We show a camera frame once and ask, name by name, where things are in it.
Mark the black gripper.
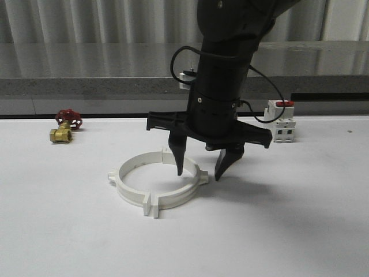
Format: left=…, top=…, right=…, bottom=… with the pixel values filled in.
left=146, top=88, right=272, bottom=181

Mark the white half pipe clamp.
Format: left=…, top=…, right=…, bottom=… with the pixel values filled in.
left=108, top=148, right=172, bottom=216
left=144, top=157, right=209, bottom=218

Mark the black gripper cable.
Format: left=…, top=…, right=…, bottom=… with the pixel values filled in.
left=171, top=45, right=290, bottom=123

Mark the white circuit breaker red switch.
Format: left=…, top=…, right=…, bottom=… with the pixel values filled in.
left=263, top=100, right=296, bottom=143

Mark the brass valve red handwheel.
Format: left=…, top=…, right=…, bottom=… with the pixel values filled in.
left=49, top=109, right=82, bottom=143

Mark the grey stone counter ledge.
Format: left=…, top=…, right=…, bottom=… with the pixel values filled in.
left=1, top=42, right=368, bottom=117

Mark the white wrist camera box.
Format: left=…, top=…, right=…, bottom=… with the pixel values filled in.
left=179, top=68, right=197, bottom=90

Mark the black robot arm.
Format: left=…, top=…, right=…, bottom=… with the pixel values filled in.
left=146, top=1, right=294, bottom=179

